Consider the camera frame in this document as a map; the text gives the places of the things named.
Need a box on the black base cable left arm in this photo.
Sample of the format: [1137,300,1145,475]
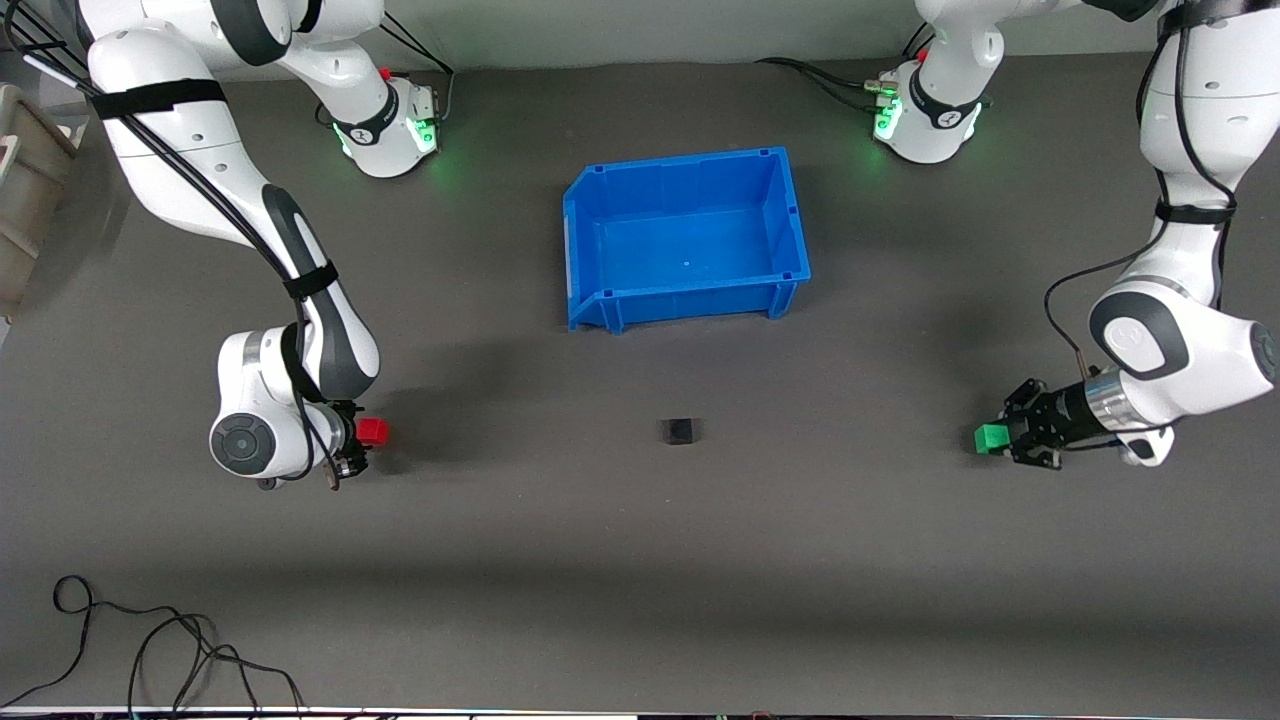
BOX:
[754,20,936,113]

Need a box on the black base cable arm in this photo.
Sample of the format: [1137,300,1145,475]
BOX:
[378,10,457,126]
[754,20,936,113]

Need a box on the black cable bundle right arm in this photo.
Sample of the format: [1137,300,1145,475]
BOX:
[0,0,346,481]

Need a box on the blue plastic storage bin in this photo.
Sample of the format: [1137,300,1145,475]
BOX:
[562,146,812,334]

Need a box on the black cable bundle left arm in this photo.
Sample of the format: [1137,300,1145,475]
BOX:
[1044,0,1241,376]

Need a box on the black base cable right arm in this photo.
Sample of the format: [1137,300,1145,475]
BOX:
[378,10,457,126]

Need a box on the loose thin black cable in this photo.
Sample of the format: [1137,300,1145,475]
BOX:
[0,575,307,717]

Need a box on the black cable bundle arm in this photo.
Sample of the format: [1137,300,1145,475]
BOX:
[1044,0,1241,376]
[0,0,346,481]

